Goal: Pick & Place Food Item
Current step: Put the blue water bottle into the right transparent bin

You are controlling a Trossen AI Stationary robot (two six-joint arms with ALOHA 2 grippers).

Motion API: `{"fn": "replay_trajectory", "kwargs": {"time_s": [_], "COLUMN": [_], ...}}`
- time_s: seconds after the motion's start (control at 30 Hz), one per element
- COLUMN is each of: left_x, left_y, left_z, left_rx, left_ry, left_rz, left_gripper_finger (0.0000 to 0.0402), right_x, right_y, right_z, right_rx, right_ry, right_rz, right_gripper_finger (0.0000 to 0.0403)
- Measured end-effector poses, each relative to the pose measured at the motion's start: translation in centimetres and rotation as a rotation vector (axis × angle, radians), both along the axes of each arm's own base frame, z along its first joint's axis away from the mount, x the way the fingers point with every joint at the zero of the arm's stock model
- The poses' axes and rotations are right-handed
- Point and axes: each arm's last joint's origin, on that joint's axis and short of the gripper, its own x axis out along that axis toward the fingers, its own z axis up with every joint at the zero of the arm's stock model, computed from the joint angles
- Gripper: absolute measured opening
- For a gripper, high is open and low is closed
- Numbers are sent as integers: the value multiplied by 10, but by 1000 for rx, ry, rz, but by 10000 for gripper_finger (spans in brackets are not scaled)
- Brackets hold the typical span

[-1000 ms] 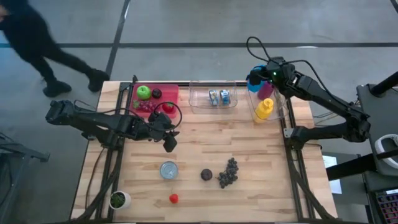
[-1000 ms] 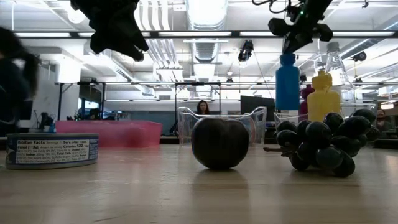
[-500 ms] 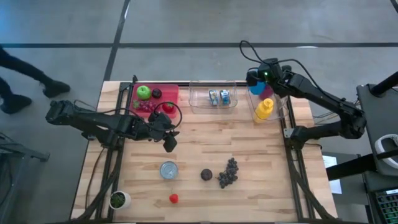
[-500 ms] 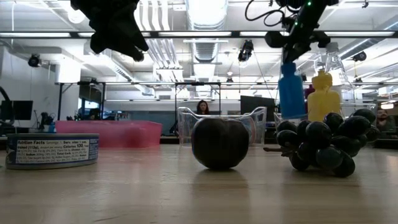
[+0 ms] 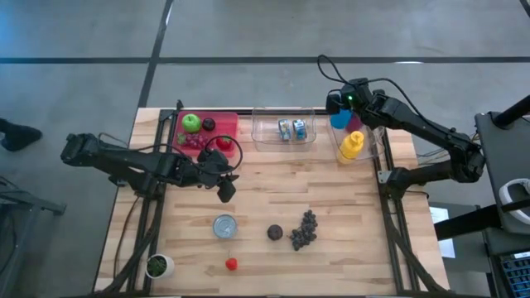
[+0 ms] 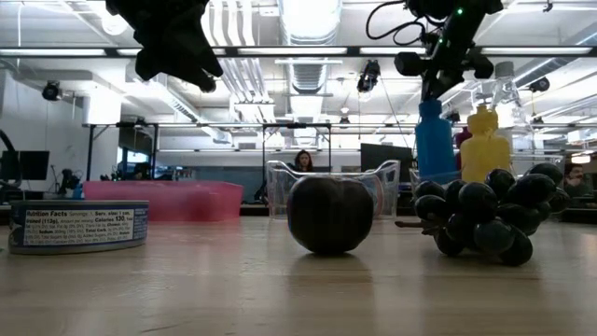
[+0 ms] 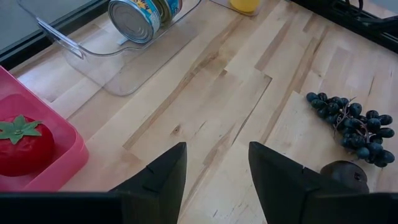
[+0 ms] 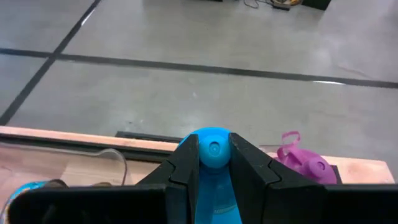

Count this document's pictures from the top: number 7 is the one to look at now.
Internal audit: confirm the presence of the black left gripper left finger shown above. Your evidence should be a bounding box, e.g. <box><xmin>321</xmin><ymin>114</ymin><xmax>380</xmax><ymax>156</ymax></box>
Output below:
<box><xmin>110</xmin><ymin>142</ymin><xmax>188</xmax><ymax>224</ymax></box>

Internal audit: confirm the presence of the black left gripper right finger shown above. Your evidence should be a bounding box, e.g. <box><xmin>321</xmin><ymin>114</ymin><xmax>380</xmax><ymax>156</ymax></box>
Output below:
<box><xmin>248</xmin><ymin>141</ymin><xmax>371</xmax><ymax>224</ymax></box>

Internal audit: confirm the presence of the dark purple toy plum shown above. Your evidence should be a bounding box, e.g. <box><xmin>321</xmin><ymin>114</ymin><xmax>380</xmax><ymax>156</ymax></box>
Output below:
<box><xmin>320</xmin><ymin>160</ymin><xmax>370</xmax><ymax>194</ymax></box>

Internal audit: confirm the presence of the dark toy grape bunch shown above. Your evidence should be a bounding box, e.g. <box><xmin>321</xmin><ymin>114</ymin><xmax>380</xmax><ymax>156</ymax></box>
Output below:
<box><xmin>306</xmin><ymin>91</ymin><xmax>396</xmax><ymax>169</ymax></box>

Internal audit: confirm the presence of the red toy tomato green top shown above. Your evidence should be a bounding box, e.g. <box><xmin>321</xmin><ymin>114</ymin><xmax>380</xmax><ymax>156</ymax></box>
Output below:
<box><xmin>0</xmin><ymin>114</ymin><xmax>56</xmax><ymax>178</ymax></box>

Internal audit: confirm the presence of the tuna can blue label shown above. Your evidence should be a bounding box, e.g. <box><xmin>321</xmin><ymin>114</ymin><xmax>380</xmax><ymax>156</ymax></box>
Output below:
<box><xmin>108</xmin><ymin>0</ymin><xmax>162</xmax><ymax>44</ymax></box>

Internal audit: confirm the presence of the small blue silver can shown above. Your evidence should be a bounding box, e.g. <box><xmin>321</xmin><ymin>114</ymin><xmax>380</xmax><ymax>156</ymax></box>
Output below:
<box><xmin>154</xmin><ymin>0</ymin><xmax>183</xmax><ymax>24</ymax></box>

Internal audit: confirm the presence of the yellow squeeze bottle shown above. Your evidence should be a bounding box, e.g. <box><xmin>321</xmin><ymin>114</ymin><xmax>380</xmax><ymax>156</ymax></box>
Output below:
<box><xmin>229</xmin><ymin>0</ymin><xmax>261</xmax><ymax>14</ymax></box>

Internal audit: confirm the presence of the pink plastic bin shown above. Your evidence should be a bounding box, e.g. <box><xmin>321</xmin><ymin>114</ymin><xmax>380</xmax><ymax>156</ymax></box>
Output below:
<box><xmin>0</xmin><ymin>65</ymin><xmax>90</xmax><ymax>192</ymax></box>

